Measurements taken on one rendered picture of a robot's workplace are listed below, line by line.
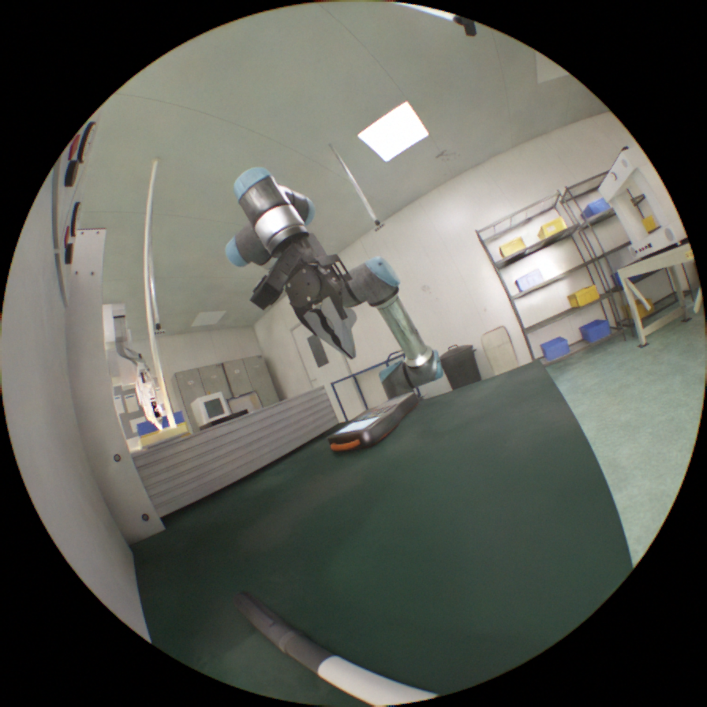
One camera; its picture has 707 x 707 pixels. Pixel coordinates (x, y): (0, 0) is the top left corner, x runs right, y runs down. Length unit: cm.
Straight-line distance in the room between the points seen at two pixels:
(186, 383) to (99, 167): 352
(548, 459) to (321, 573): 16
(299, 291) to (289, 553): 33
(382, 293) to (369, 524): 69
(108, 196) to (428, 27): 269
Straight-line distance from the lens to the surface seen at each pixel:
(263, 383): 520
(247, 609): 15
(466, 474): 20
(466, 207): 370
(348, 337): 37
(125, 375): 100
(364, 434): 34
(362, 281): 78
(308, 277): 37
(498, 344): 304
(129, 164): 232
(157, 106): 209
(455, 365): 297
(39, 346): 22
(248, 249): 57
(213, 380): 475
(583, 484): 16
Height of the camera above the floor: 85
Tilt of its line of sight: 4 degrees up
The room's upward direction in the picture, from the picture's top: 22 degrees counter-clockwise
